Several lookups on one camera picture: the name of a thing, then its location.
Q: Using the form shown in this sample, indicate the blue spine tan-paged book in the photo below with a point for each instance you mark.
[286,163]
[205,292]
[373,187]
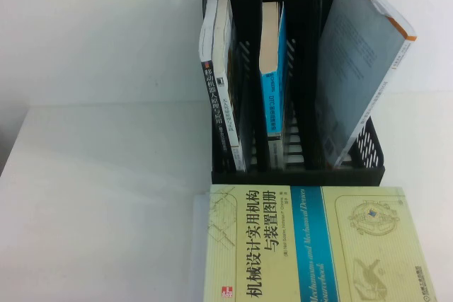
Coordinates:
[270,104]

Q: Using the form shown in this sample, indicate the plain white book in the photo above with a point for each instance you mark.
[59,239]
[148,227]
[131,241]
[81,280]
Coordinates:
[199,245]

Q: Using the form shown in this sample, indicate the grey cover orange-edged book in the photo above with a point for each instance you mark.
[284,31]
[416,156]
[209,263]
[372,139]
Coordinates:
[354,68]

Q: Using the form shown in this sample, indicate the black plastic book stand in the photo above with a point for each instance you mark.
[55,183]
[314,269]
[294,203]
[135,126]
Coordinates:
[301,177]

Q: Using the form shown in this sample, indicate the black spine robot book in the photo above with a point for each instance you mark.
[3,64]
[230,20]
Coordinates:
[212,104]

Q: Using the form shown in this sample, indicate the white spine thin book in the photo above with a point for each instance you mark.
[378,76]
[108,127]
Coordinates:
[230,125]

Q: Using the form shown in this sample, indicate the yellow mechanical design book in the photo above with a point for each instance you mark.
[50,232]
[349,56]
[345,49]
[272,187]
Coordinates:
[318,245]

